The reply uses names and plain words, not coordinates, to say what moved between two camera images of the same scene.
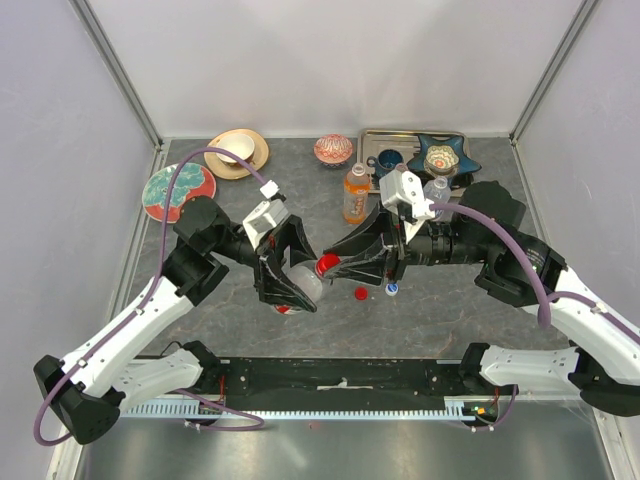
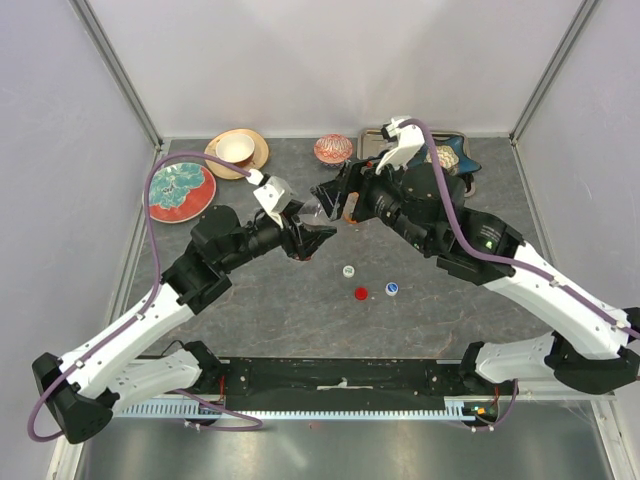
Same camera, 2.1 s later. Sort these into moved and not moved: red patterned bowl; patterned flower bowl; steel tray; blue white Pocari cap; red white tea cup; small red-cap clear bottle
Moved: small red-cap clear bottle
Not moved: red patterned bowl; patterned flower bowl; blue white Pocari cap; red white tea cup; steel tray
